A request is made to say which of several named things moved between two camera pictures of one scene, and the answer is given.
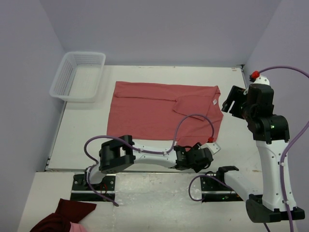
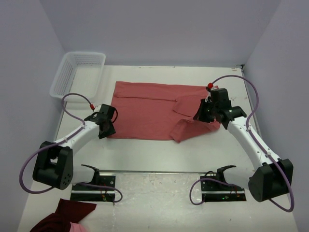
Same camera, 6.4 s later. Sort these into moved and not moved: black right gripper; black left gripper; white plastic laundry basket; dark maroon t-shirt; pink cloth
Moved: black right gripper; black left gripper
Not moved: pink cloth; dark maroon t-shirt; white plastic laundry basket
